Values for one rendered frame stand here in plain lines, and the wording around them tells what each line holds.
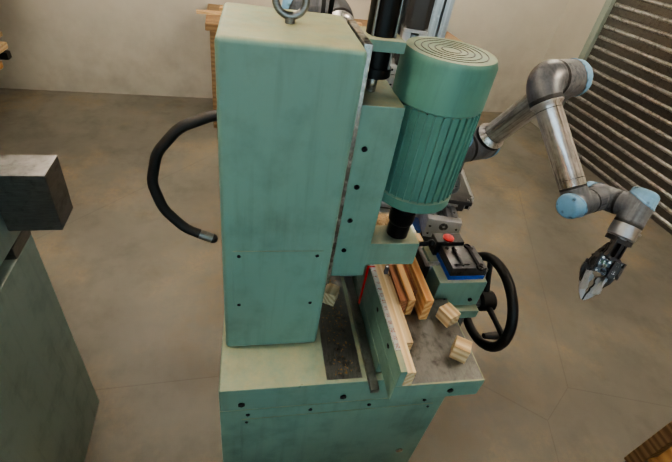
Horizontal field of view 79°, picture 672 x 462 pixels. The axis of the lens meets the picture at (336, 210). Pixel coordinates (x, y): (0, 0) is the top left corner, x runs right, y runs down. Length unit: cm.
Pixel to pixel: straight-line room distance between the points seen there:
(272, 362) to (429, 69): 73
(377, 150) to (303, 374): 56
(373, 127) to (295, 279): 36
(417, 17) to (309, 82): 93
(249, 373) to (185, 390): 94
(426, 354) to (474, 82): 60
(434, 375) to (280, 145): 60
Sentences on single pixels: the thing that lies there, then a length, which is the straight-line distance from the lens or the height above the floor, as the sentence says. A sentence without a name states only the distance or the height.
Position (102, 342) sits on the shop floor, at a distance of 217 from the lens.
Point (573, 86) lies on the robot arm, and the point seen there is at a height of 134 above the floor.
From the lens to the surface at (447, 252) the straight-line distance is 112.
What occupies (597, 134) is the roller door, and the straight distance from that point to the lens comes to 454.
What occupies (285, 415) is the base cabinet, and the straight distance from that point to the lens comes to 113.
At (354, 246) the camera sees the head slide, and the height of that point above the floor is 109.
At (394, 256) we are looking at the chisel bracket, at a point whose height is 103.
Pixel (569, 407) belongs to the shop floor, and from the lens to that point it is 234.
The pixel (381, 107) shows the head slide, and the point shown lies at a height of 142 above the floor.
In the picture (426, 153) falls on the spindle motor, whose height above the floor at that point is 134.
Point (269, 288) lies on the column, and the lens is 90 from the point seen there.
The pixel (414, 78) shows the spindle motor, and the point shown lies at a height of 146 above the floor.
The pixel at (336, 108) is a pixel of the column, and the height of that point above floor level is 143.
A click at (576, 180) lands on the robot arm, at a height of 115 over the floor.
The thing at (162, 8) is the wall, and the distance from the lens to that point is 411.
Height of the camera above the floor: 169
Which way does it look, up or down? 37 degrees down
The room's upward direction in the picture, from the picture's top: 10 degrees clockwise
